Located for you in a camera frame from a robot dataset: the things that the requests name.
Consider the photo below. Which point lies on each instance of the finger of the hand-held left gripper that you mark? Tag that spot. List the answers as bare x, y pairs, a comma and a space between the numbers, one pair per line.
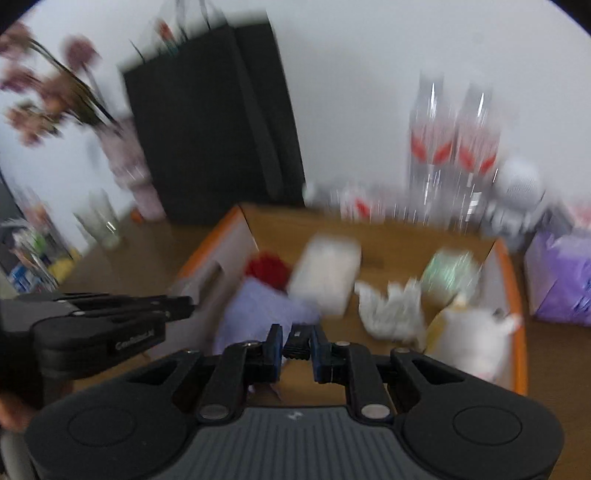
124, 317
138, 302

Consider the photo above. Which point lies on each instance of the water bottle red label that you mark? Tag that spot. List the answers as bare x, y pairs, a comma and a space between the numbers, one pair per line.
429, 152
478, 157

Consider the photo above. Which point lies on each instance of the purple tissue pack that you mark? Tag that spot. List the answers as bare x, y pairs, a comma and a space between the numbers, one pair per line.
563, 277

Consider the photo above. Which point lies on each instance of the clear plastic bag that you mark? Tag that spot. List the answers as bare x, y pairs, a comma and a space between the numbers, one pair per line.
450, 274

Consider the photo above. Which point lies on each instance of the red cardboard box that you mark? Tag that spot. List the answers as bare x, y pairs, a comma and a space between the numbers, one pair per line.
392, 240

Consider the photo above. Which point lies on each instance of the pink mottled vase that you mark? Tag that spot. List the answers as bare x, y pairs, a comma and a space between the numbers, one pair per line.
134, 175

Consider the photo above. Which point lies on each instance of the pile of crumpled tissues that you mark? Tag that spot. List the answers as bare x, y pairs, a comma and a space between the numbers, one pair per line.
392, 309

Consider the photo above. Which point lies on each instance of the person's left hand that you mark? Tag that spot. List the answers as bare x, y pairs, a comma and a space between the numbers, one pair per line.
16, 413

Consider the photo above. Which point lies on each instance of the small black object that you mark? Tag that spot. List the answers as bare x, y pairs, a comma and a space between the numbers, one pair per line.
298, 344

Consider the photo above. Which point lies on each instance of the clear glass cup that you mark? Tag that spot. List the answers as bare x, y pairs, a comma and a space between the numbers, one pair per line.
101, 221

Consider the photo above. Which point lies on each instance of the red artificial rose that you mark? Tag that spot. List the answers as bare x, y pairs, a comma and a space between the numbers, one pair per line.
265, 270

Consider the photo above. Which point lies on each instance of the white plastic box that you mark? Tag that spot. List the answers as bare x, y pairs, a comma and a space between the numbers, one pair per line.
325, 272

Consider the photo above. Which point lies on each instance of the shelf with colourful things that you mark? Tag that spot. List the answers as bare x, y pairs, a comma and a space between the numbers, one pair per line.
32, 258

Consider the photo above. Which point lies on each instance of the white and red object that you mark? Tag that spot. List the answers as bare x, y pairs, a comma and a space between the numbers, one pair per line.
355, 203

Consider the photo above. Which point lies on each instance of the white and yellow plush sheep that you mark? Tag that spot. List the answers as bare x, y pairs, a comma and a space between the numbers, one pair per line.
475, 337

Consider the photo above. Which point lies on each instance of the purple cloth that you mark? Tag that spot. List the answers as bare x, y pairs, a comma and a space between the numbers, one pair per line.
258, 309

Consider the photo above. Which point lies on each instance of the white robot speaker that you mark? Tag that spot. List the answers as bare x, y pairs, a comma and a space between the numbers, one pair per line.
519, 189

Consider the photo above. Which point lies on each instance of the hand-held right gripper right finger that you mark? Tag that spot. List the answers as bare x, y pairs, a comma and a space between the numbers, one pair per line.
318, 355

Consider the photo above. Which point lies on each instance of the black paper bag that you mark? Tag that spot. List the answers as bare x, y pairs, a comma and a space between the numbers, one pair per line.
281, 120
194, 129

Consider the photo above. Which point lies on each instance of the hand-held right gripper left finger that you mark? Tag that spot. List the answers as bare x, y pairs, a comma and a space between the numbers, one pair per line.
276, 353

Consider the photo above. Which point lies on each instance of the dried pink flower bouquet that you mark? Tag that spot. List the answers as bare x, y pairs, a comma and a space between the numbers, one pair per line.
51, 92

